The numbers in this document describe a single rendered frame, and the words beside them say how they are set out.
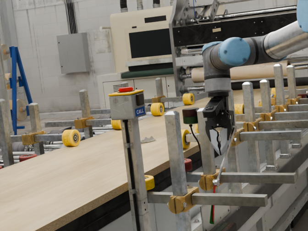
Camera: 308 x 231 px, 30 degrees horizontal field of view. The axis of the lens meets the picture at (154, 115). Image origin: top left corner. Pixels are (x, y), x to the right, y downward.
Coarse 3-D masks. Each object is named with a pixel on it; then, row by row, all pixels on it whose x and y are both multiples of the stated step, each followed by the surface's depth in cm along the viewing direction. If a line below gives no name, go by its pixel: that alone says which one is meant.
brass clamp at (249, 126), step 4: (256, 120) 245; (260, 120) 248; (244, 124) 240; (248, 124) 239; (252, 124) 240; (256, 124) 242; (244, 128) 241; (248, 128) 240; (252, 128) 239; (256, 128) 240
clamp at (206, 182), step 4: (224, 168) 207; (216, 172) 201; (204, 176) 197; (208, 176) 197; (212, 176) 198; (216, 176) 200; (200, 180) 198; (204, 180) 197; (208, 180) 197; (212, 180) 197; (200, 184) 198; (204, 184) 197; (208, 184) 197; (212, 184) 196; (220, 184) 203; (204, 188) 198; (208, 188) 197; (212, 188) 198
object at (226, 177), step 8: (192, 176) 207; (200, 176) 205; (224, 176) 201; (232, 176) 200; (240, 176) 199; (248, 176) 197; (256, 176) 196; (264, 176) 195; (272, 176) 193; (280, 176) 192; (288, 176) 191; (296, 176) 192
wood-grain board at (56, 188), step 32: (256, 96) 403; (288, 96) 382; (160, 128) 300; (192, 128) 288; (32, 160) 248; (64, 160) 239; (96, 160) 231; (160, 160) 217; (0, 192) 193; (32, 192) 188; (64, 192) 183; (96, 192) 179; (0, 224) 156; (32, 224) 152; (64, 224) 158
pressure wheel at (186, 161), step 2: (184, 160) 210; (186, 160) 210; (188, 160) 208; (190, 160) 208; (184, 162) 206; (186, 162) 206; (188, 162) 207; (190, 162) 208; (186, 164) 206; (188, 164) 207; (190, 164) 208; (186, 166) 206; (188, 166) 207; (190, 166) 208; (186, 168) 206; (188, 168) 207; (190, 168) 208; (186, 170) 207; (188, 170) 207
